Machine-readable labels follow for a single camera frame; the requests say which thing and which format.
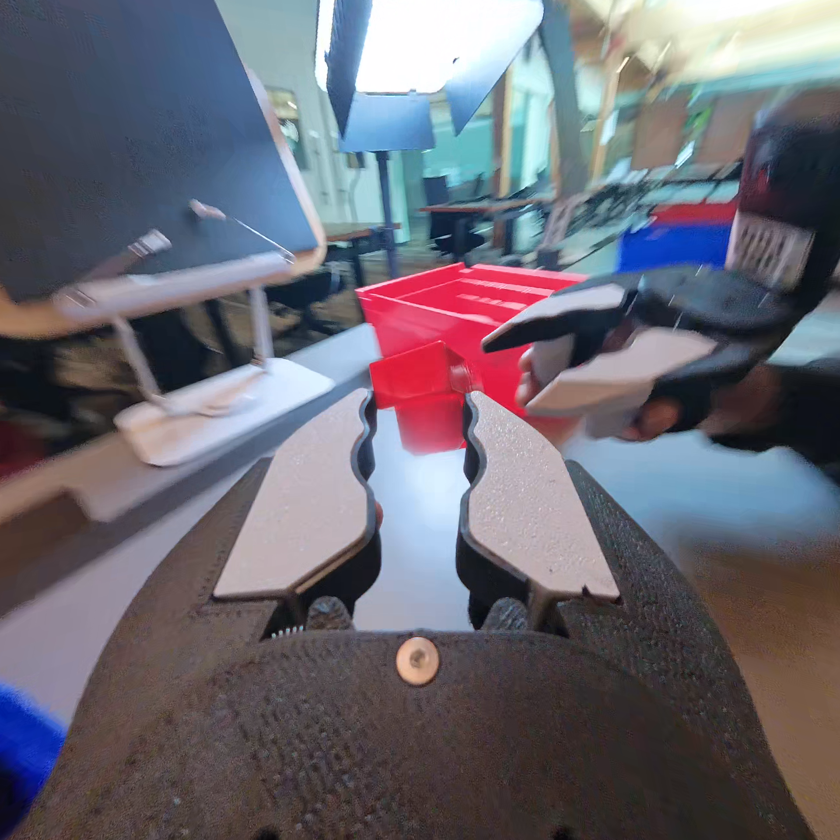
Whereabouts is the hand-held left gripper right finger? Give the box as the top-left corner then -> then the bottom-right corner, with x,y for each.
456,392 -> 621,635

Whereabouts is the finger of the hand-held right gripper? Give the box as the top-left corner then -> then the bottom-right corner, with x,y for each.
525,327 -> 721,419
481,282 -> 635,357

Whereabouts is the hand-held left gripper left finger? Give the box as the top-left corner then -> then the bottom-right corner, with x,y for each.
213,388 -> 383,635

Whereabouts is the red plastic bin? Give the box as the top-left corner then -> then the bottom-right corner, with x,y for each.
354,262 -> 592,427

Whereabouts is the red toy block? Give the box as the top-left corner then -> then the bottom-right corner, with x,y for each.
369,340 -> 487,455

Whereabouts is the blue bin with white label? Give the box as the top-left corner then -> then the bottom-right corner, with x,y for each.
617,220 -> 736,273

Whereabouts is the red storage tote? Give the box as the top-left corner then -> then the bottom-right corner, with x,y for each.
650,200 -> 742,227

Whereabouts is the wooden office desk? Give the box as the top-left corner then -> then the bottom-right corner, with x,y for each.
420,193 -> 559,255

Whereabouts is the black office chair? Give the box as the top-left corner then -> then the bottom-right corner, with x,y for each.
423,174 -> 487,263

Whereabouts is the black light stand pole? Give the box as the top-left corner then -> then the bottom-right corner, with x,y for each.
374,150 -> 403,280

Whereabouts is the studio light panel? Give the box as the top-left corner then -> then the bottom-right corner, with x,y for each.
315,0 -> 546,155

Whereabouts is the blue plastic bin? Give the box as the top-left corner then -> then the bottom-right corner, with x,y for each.
0,682 -> 67,821

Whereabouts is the black board with pale rim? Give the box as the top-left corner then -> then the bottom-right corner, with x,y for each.
0,0 -> 328,339

